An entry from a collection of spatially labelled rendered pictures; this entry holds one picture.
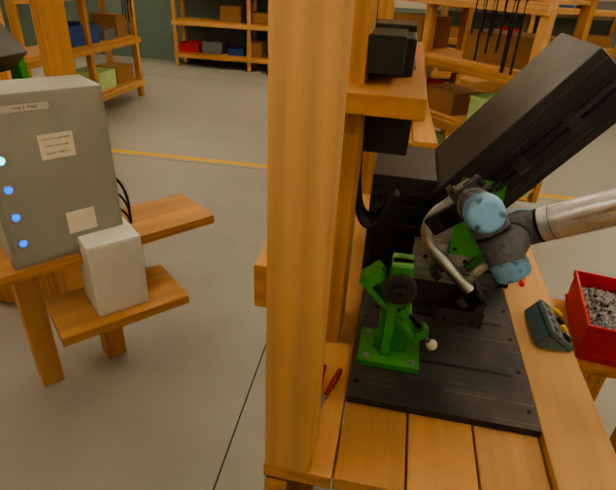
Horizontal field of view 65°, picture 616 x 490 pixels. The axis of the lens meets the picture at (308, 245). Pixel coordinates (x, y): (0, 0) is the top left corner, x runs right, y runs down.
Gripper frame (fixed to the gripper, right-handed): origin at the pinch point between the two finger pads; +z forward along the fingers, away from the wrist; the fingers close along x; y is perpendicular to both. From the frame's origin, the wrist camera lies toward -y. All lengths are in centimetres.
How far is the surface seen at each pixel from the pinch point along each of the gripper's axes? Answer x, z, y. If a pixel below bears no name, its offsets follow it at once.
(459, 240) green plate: -10.5, 3.0, -5.4
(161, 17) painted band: 504, 851, -227
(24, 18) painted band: 703, 847, -465
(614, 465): -56, -37, -7
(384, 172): 16.3, 9.4, -10.9
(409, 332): -16.4, -20.4, -26.7
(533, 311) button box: -39.7, 6.0, -0.7
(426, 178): 8.0, 8.6, -2.7
